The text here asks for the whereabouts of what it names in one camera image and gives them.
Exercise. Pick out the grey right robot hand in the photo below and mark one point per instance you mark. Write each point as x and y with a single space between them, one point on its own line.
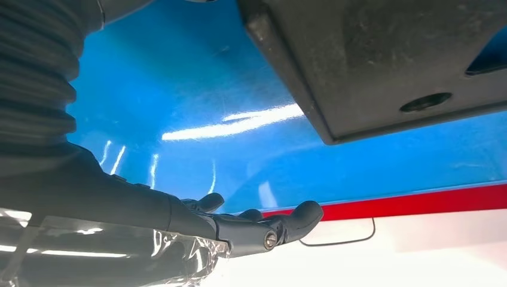
99 206

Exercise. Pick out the blue steel shelf rack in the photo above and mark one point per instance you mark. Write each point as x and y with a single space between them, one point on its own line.
178 79

